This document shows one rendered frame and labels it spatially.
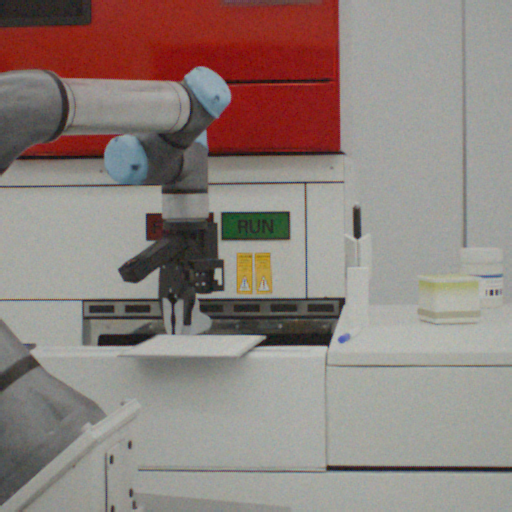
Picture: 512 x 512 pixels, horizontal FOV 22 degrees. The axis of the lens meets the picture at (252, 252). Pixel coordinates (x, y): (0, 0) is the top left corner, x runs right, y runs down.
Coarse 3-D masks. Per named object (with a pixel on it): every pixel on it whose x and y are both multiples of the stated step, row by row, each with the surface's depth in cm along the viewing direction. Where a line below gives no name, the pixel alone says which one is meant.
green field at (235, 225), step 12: (228, 216) 227; (240, 216) 227; (252, 216) 227; (264, 216) 226; (276, 216) 226; (228, 228) 227; (240, 228) 227; (252, 228) 227; (264, 228) 226; (276, 228) 226
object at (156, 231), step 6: (150, 216) 228; (156, 216) 228; (210, 216) 227; (150, 222) 228; (156, 222) 228; (162, 222) 228; (210, 222) 227; (150, 228) 228; (156, 228) 228; (162, 228) 228; (150, 234) 228; (156, 234) 228; (162, 234) 228
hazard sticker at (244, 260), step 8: (240, 256) 227; (248, 256) 227; (240, 264) 227; (248, 264) 227; (240, 272) 228; (248, 272) 227; (240, 280) 228; (248, 280) 227; (240, 288) 228; (248, 288) 228
